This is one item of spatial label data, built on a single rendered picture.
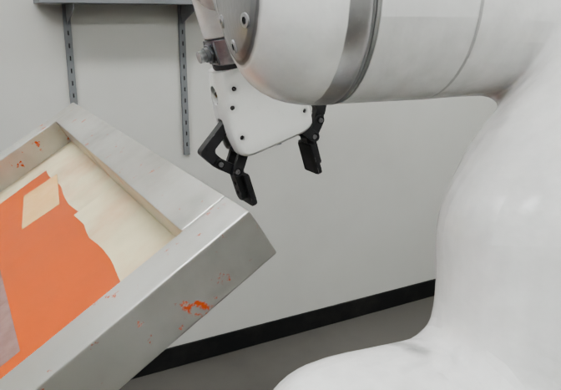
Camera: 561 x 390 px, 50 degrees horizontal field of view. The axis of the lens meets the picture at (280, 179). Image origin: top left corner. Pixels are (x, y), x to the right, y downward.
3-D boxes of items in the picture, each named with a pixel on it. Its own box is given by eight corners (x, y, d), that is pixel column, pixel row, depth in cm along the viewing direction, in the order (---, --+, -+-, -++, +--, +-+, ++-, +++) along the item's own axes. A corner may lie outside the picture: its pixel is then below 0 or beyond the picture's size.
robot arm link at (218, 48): (208, 46, 61) (216, 73, 62) (282, 19, 64) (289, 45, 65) (182, 43, 67) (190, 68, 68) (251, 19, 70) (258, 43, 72)
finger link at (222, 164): (217, 163, 67) (235, 215, 69) (242, 151, 68) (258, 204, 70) (206, 157, 69) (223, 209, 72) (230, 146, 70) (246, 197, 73)
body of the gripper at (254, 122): (214, 63, 62) (245, 164, 66) (297, 32, 65) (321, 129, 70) (188, 60, 68) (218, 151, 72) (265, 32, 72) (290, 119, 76)
